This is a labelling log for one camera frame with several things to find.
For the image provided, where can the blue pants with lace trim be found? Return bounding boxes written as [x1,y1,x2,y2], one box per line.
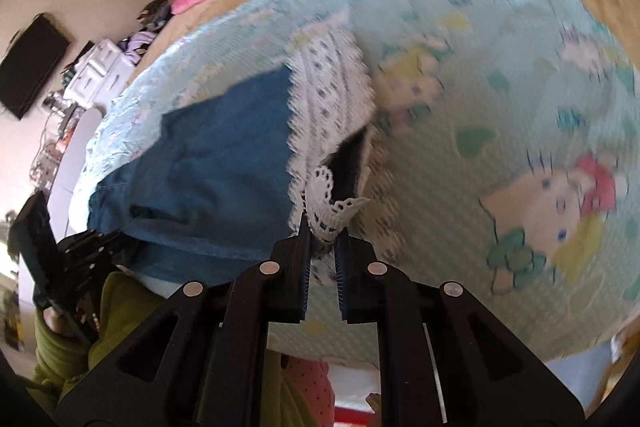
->
[88,29,375,285]

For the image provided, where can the green sleeve left forearm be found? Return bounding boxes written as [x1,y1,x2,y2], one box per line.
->
[27,272,165,414]

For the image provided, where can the white curved dresser top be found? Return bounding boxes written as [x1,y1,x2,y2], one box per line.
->
[47,107,103,242]

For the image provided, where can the clutter of items on dresser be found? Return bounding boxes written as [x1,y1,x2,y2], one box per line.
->
[29,90,85,194]

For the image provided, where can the white plastic drawer unit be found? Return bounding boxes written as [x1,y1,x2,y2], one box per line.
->
[64,39,134,115]

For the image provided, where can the pile of clothes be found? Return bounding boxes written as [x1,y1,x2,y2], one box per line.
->
[117,0,172,65]

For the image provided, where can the light blue cartoon cat bedsheet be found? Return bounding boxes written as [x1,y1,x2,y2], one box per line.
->
[70,0,639,363]

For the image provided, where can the black wall television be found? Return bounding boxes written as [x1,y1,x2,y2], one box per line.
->
[0,13,70,119]

